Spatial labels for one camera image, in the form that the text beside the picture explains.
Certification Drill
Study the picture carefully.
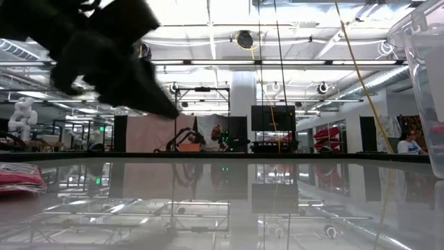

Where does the long ceiling light bar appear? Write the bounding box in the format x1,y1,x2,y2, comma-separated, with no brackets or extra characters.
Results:
0,59,409,67

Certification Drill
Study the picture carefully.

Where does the dark patterned wall hanging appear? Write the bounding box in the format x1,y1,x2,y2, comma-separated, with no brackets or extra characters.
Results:
398,114,428,153

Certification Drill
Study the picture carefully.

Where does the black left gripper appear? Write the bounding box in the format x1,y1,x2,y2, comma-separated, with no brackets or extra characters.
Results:
51,30,181,121

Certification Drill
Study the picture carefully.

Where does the person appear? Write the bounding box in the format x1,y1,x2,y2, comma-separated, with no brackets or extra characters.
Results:
202,123,228,153
397,128,429,156

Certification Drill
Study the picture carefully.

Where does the red popcorn bag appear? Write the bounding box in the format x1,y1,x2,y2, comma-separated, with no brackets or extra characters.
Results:
0,162,49,195

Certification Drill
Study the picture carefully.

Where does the yellow cable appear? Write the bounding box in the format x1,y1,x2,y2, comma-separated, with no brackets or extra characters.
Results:
332,0,395,154

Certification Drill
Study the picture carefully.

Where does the black yellow ceiling reel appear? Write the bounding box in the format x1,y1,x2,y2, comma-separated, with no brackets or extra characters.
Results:
235,29,255,50

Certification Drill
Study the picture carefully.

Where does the orange box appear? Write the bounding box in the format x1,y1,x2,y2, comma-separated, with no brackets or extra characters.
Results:
178,142,202,153

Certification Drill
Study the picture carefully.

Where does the black monitor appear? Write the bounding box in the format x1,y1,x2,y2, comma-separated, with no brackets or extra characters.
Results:
251,105,297,132

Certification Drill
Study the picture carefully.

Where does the clear plastic bin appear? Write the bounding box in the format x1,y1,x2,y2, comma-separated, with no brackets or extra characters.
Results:
386,0,444,180

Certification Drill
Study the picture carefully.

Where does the silver air duct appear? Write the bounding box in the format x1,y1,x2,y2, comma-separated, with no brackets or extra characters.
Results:
0,36,62,72
338,65,411,102

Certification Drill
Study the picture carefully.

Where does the white hanging cloth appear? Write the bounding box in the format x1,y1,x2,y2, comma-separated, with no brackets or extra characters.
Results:
377,114,402,153

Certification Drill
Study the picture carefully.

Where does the tall black panel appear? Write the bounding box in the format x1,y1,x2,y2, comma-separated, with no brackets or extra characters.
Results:
113,115,128,153
359,116,377,153

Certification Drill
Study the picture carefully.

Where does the black metal stand frame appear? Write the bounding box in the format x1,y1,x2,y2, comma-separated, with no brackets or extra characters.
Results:
173,86,232,153

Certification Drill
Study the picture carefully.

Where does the red angular item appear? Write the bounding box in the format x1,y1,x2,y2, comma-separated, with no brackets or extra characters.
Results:
313,126,343,150

